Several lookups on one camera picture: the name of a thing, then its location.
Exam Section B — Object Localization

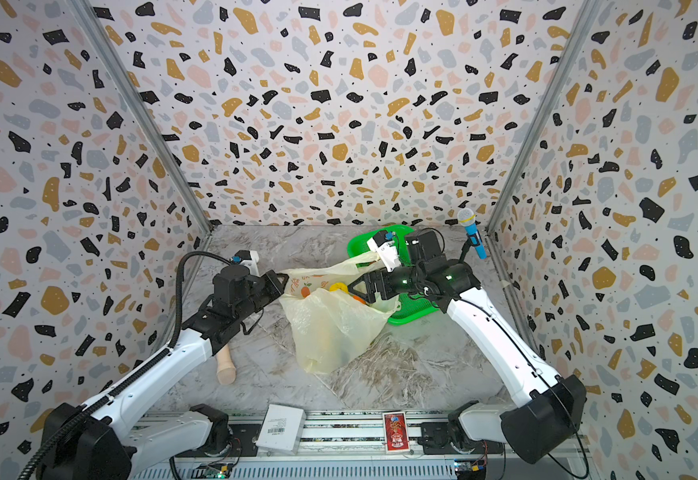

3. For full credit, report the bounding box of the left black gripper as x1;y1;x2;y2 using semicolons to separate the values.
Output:
235;270;287;323

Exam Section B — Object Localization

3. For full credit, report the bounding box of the cream plastic bag orange print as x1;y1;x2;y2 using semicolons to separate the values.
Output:
279;252;399;374

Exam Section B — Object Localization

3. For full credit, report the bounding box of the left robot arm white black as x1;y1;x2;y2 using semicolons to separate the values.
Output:
19;264;288;479

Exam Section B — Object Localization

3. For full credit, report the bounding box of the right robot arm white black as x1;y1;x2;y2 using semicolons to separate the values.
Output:
347;229;587;464

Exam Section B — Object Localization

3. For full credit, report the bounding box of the green plastic basket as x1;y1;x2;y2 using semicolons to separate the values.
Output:
347;225;445;326

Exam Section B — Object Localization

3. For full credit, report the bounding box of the yellow toy fruit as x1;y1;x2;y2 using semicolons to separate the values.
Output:
329;282;348;293

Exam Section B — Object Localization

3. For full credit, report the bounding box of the wooden rolling pin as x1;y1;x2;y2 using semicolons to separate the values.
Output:
215;345;237;385

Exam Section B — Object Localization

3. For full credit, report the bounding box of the black microphone stand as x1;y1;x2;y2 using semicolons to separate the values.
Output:
459;237;474;262

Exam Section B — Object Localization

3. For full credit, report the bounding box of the blue toy microphone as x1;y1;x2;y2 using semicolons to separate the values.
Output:
457;208;487;260

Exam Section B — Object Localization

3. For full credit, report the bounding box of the red card pack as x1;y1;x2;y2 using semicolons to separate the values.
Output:
382;411;410;454

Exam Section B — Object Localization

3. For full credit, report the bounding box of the white cardboard box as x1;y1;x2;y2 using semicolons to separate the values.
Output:
255;404;306;455

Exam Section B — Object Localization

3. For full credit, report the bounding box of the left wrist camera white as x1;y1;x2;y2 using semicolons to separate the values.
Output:
231;250;260;276

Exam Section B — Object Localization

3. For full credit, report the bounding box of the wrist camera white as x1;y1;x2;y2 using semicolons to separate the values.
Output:
366;229;401;272
231;250;260;276

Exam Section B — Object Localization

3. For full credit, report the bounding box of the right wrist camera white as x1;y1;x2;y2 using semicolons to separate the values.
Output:
366;229;401;272

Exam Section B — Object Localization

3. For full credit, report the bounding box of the black corrugated cable hose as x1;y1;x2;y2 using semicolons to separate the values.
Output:
17;250;236;480

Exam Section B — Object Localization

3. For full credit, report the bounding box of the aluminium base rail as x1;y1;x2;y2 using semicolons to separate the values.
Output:
81;409;602;480

